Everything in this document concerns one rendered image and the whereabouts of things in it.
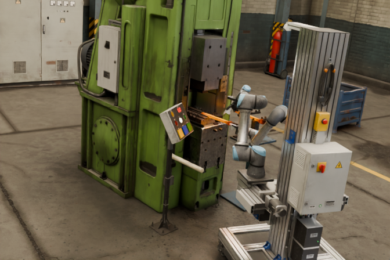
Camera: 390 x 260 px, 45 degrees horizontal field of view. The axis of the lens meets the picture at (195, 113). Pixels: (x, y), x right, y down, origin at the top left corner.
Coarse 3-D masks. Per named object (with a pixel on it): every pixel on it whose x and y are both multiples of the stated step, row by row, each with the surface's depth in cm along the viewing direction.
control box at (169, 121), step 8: (176, 104) 424; (168, 112) 396; (176, 112) 409; (184, 112) 422; (168, 120) 396; (176, 120) 404; (184, 120) 417; (168, 128) 398; (176, 128) 399; (192, 128) 426; (176, 136) 397; (184, 136) 407
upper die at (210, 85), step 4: (192, 80) 455; (196, 80) 451; (212, 80) 450; (216, 80) 454; (192, 84) 455; (196, 84) 451; (200, 84) 447; (204, 84) 444; (208, 84) 447; (212, 84) 452; (216, 84) 456; (200, 88) 448; (204, 88) 445; (208, 88) 449; (212, 88) 453; (216, 88) 457
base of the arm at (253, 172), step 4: (248, 168) 377; (252, 168) 373; (256, 168) 372; (260, 168) 373; (264, 168) 377; (248, 172) 376; (252, 172) 374; (256, 172) 372; (260, 172) 373; (264, 172) 378; (252, 176) 373; (256, 176) 372; (260, 176) 373; (264, 176) 376
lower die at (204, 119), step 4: (192, 108) 485; (188, 112) 472; (192, 112) 472; (196, 112) 471; (204, 112) 475; (188, 116) 466; (192, 116) 462; (200, 116) 461; (204, 116) 462; (208, 116) 460; (196, 120) 458; (200, 120) 454; (204, 120) 457; (208, 120) 462; (212, 120) 466; (204, 124) 459
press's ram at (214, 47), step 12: (204, 36) 445; (216, 36) 453; (204, 48) 430; (216, 48) 442; (192, 60) 444; (204, 60) 435; (216, 60) 446; (192, 72) 446; (204, 72) 439; (216, 72) 451
